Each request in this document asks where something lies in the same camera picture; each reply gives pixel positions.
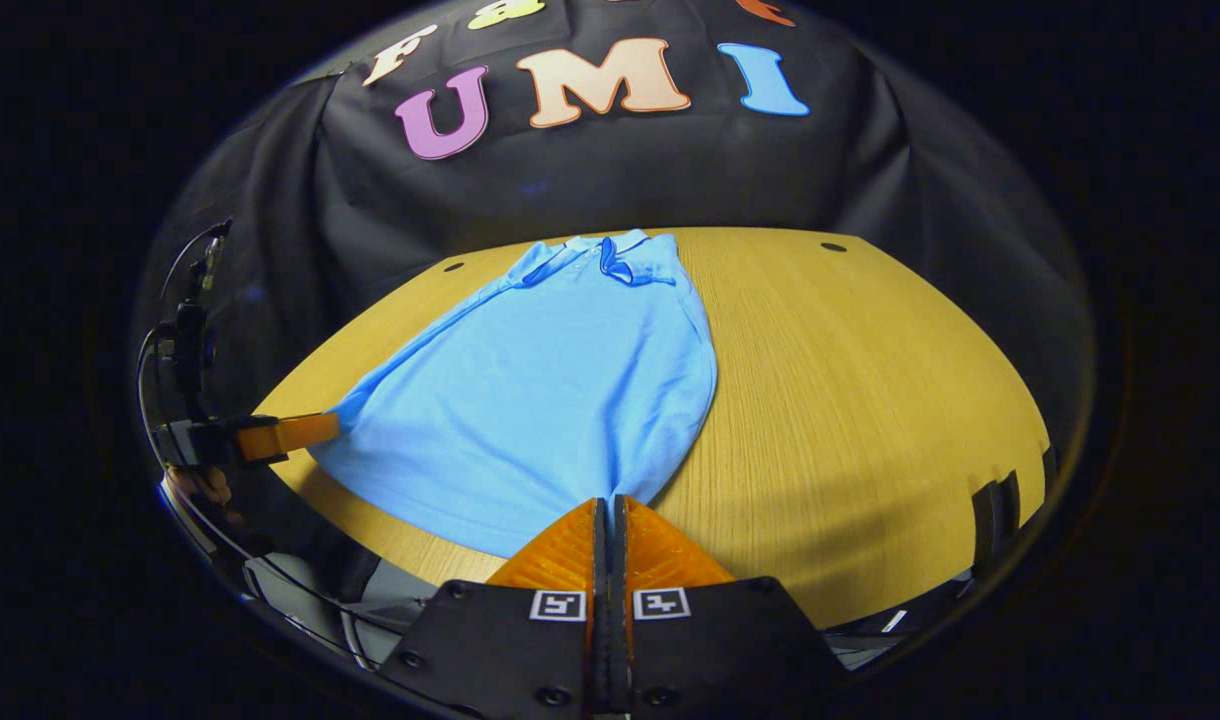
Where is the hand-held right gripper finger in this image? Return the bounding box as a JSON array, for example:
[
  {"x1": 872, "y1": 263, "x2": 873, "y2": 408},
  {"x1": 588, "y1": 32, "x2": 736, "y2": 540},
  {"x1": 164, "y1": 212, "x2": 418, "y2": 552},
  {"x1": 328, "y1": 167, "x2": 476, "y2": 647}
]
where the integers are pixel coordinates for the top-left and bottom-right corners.
[
  {"x1": 378, "y1": 497, "x2": 611, "y2": 719},
  {"x1": 613, "y1": 494, "x2": 851, "y2": 719}
]

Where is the light blue polo T-shirt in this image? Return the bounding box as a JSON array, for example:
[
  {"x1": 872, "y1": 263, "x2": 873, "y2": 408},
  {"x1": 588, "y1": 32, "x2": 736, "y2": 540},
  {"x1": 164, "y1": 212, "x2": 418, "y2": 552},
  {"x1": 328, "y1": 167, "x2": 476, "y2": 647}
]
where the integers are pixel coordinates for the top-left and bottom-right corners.
[{"x1": 308, "y1": 229, "x2": 719, "y2": 559}]

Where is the black backdrop cloth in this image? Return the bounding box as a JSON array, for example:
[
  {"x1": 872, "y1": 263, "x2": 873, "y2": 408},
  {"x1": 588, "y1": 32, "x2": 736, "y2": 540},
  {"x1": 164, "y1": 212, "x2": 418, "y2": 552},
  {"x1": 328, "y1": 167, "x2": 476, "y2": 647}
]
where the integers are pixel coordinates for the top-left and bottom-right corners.
[{"x1": 130, "y1": 0, "x2": 1096, "y2": 471}]

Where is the black chair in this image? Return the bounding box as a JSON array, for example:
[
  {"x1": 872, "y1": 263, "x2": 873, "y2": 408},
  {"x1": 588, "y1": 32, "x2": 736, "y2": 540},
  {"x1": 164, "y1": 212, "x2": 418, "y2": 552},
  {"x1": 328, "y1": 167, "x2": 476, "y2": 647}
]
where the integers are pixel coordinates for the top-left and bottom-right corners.
[{"x1": 973, "y1": 445, "x2": 1061, "y2": 581}]

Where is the black cable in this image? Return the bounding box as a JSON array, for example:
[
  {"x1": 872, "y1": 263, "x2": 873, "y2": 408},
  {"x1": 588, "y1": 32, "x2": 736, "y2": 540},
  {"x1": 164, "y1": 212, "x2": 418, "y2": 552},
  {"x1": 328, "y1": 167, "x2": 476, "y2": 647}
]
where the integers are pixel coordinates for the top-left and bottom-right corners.
[{"x1": 160, "y1": 480, "x2": 411, "y2": 641}]

